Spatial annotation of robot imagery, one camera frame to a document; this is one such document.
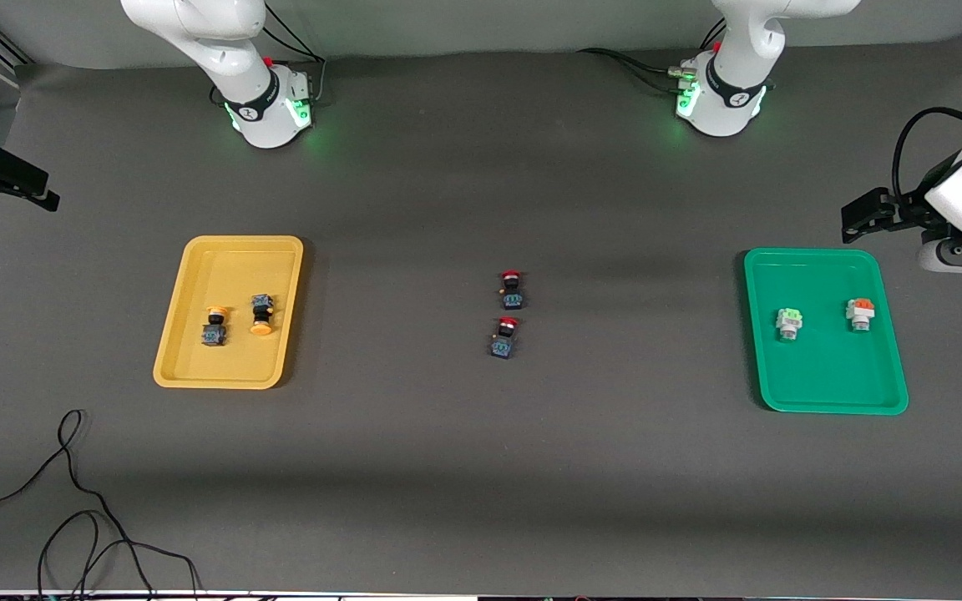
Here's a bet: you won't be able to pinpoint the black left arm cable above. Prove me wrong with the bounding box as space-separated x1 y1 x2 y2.
892 107 962 199

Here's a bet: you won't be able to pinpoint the yellow plastic tray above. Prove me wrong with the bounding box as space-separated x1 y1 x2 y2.
153 235 305 390

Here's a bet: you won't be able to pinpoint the black left base cables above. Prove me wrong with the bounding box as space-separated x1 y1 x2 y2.
577 17 728 93

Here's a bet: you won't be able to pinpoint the green plastic tray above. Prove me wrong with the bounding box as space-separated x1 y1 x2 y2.
743 248 909 416

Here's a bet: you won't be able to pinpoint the loose black cable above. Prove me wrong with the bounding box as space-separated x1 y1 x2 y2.
0 409 202 601

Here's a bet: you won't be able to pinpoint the yellow small-cap push button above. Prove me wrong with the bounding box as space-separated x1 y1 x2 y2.
201 306 230 348

